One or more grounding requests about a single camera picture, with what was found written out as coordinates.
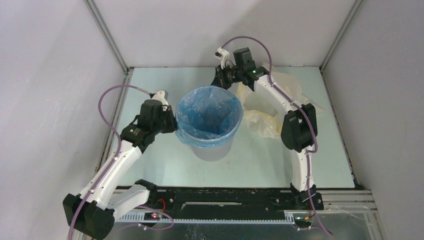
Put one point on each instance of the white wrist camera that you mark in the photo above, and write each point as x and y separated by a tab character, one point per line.
161	96
223	55

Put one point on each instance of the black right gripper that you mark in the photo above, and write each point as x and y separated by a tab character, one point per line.
220	78

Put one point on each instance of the grey plastic trash bin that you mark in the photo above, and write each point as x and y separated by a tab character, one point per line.
208	132

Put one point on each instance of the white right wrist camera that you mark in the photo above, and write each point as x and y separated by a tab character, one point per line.
223	55

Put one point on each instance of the translucent yellow-white trash bag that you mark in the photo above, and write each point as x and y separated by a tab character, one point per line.
260	118

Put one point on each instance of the aluminium frame rail front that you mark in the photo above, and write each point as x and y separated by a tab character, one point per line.
348	213

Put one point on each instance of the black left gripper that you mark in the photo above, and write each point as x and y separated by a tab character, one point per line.
173	125

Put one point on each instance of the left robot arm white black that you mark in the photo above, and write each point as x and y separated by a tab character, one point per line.
112	172

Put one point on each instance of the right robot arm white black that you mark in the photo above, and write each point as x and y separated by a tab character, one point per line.
299	126

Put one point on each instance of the blue plastic trash bag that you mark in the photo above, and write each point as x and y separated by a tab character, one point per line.
208	116

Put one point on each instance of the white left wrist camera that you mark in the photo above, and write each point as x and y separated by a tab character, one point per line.
161	96

